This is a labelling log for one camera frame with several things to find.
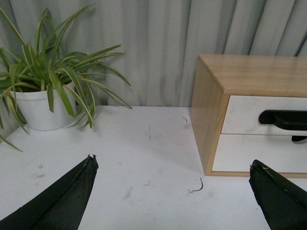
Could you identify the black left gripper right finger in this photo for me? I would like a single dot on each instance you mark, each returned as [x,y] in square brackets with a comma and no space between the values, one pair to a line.
[283,203]

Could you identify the white plant pot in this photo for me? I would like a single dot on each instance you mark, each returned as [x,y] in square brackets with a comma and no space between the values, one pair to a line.
[35,109]

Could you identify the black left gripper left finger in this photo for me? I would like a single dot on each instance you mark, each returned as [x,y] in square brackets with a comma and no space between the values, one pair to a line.
[59,207]

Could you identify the wooden drawer cabinet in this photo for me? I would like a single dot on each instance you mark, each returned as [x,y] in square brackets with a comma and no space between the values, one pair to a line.
[220,76]

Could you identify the white drawer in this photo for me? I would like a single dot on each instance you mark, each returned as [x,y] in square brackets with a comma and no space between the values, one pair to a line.
[235,153]
[243,112]

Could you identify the green spider plant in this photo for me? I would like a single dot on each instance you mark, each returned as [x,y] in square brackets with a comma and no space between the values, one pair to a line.
[42,66]

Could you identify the black drawer handle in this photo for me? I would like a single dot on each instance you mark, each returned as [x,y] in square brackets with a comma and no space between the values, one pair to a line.
[299,139]
[285,119]

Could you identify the grey curtain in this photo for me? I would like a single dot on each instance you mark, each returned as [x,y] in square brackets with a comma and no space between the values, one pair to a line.
[161,39]

